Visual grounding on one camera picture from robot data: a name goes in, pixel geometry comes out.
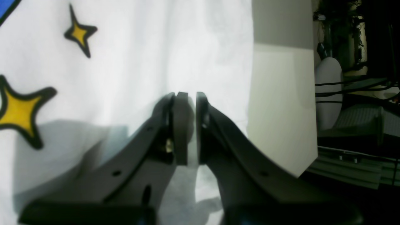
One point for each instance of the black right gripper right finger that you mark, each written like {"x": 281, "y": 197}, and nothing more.
{"x": 253, "y": 189}

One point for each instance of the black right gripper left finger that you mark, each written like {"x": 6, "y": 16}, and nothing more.
{"x": 128, "y": 189}

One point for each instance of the white t-shirt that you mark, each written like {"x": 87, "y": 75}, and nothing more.
{"x": 79, "y": 77}

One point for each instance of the white rounded object off table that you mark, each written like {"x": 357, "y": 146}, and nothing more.
{"x": 328, "y": 77}

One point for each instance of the grey aluminium frame rail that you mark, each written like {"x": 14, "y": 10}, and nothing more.
{"x": 356, "y": 168}

